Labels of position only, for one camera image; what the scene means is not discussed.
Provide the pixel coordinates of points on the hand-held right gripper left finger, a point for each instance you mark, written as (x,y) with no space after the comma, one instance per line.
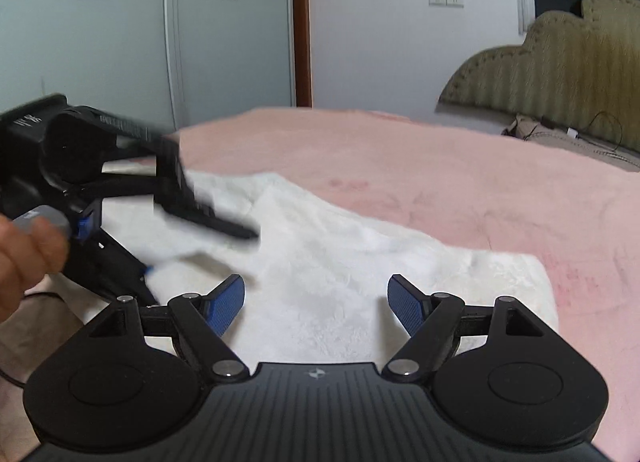
(225,307)

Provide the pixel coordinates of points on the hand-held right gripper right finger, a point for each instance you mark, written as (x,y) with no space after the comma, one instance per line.
(407,304)

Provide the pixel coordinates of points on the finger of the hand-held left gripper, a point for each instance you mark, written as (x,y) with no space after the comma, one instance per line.
(175,181)
(120,262)

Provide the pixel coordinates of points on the white pants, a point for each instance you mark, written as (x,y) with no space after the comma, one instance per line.
(325,267)

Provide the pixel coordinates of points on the person's left hand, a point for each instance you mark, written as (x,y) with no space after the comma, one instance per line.
(30,257)

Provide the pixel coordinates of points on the pale green sliding wardrobe door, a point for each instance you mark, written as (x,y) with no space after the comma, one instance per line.
(85,51)
(230,51)

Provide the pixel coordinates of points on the pink bed blanket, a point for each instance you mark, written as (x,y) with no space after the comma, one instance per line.
(425,176)

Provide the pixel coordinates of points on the olive green padded headboard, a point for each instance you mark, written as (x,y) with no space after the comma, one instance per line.
(565,71)

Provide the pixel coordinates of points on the brown wooden door frame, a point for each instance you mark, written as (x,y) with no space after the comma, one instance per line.
(301,21)

